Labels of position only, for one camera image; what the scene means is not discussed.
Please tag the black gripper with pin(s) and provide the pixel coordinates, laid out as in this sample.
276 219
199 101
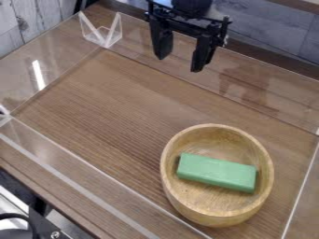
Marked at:
193 18

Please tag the clear acrylic corner bracket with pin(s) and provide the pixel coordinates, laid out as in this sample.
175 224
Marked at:
101 36

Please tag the black metal bracket with bolt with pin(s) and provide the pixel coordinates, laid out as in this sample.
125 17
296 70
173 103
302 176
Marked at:
45 229

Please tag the oval wooden bowl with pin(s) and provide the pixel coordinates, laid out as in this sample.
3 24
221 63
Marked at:
209 205

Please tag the green rectangular block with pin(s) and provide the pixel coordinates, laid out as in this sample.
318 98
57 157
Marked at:
229 175

